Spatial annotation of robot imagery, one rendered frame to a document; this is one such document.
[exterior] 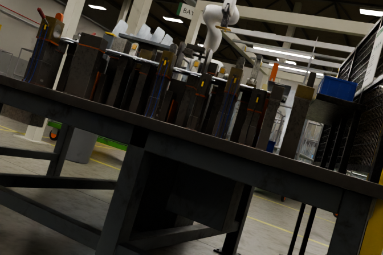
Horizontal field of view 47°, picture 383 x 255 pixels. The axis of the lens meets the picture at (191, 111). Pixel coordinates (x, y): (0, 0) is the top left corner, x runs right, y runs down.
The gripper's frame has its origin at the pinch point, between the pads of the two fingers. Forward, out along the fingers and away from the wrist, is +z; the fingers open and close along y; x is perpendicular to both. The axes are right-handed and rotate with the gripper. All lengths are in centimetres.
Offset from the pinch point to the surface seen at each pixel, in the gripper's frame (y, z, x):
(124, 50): -14, 24, -56
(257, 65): -19.4, 13.8, 20.4
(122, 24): -466, -92, -265
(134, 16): -719, -173, -354
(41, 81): 18, 55, -81
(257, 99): 20, 37, 28
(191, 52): -18.3, 15.0, -17.6
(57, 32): 18, 28, -80
